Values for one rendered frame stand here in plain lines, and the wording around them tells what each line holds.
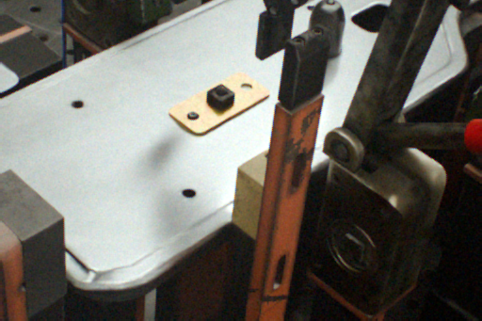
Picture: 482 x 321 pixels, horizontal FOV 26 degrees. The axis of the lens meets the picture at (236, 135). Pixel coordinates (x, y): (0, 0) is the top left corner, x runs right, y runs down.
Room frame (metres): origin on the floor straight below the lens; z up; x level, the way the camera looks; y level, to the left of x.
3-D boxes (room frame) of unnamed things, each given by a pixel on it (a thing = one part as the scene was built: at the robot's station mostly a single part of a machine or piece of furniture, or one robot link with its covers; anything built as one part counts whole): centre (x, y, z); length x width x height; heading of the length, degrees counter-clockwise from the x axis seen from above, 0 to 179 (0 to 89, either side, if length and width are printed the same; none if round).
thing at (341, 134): (0.53, -0.07, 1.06); 0.03 x 0.01 x 0.03; 49
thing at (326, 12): (0.74, -0.07, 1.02); 0.03 x 0.03 x 0.07
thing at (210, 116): (0.64, 0.02, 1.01); 0.08 x 0.04 x 0.01; 139
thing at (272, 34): (0.60, -0.03, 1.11); 0.03 x 0.03 x 0.07; 49
